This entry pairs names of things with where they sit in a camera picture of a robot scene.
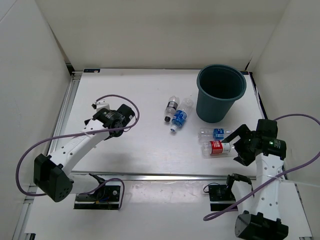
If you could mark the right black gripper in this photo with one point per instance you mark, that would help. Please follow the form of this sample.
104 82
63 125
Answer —
243 157

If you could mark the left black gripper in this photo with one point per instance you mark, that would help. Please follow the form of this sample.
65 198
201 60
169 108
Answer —
108 137

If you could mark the red label plastic bottle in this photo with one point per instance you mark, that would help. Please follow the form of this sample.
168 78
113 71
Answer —
215 148

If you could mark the blue label bottle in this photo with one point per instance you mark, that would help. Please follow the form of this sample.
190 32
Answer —
217 134
181 115

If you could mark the black label plastic bottle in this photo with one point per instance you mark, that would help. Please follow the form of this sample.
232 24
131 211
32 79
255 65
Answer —
171 108

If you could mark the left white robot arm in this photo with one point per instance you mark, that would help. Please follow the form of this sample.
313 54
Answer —
52 173

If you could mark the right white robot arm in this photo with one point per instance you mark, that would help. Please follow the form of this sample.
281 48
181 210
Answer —
259 215

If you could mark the dark green plastic bin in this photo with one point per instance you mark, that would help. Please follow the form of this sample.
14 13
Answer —
219 86

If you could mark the blue sticker label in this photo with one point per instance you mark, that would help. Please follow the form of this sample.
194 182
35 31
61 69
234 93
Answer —
91 70

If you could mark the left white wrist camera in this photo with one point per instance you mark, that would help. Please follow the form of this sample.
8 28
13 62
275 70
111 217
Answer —
101 104

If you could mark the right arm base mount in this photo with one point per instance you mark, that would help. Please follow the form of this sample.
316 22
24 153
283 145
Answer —
219 196

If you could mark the aluminium table rail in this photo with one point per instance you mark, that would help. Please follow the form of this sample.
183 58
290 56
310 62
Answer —
128 176

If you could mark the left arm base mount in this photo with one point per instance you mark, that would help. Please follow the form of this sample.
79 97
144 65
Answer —
109 195

